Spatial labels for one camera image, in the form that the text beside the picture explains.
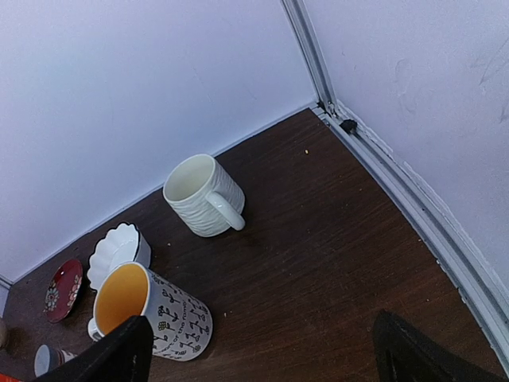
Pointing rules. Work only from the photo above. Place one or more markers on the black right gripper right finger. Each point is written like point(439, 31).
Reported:
point(403, 353)

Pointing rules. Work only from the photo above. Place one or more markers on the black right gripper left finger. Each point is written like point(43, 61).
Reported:
point(124, 354)

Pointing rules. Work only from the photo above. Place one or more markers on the floral mug yellow inside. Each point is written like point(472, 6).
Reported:
point(182, 325)

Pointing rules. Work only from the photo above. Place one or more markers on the grey lid supplement bottle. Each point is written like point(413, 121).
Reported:
point(48, 358)

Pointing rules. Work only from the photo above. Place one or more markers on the red floral plate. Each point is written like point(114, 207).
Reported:
point(63, 290)

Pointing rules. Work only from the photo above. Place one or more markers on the white scalloped bowl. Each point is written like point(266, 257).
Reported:
point(122, 244)

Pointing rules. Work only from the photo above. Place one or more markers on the cream ribbed ceramic mug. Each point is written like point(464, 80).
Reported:
point(205, 196)

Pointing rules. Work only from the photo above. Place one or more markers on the right aluminium frame post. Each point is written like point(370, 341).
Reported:
point(311, 51)

